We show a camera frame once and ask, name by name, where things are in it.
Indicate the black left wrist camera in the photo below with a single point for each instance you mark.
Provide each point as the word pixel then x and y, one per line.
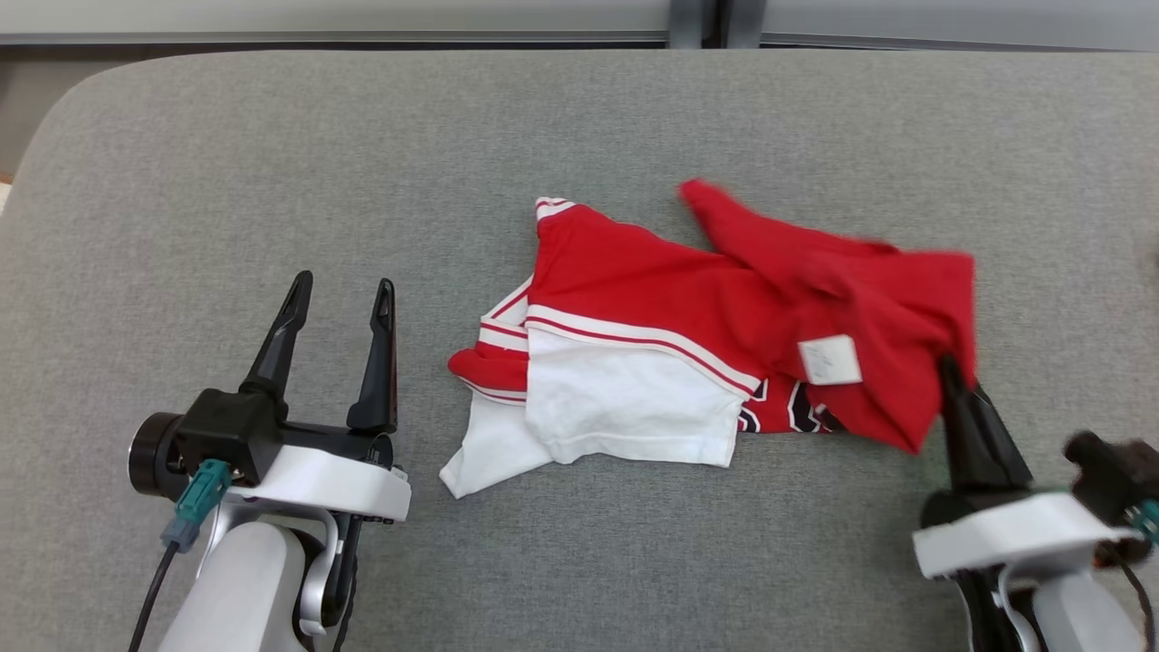
pixel 226 435

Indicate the grey wall base rail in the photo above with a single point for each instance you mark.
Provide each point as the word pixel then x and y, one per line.
pixel 951 43
pixel 317 39

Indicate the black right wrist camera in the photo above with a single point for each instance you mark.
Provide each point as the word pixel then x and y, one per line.
pixel 1109 471

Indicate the red white basketball jersey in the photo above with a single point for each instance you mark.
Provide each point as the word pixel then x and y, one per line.
pixel 634 281

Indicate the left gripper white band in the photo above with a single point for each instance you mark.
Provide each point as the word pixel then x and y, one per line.
pixel 326 480

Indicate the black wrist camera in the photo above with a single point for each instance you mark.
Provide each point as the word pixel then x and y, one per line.
pixel 1109 471
pixel 226 435

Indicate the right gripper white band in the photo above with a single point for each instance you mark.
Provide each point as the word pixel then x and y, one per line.
pixel 1005 534

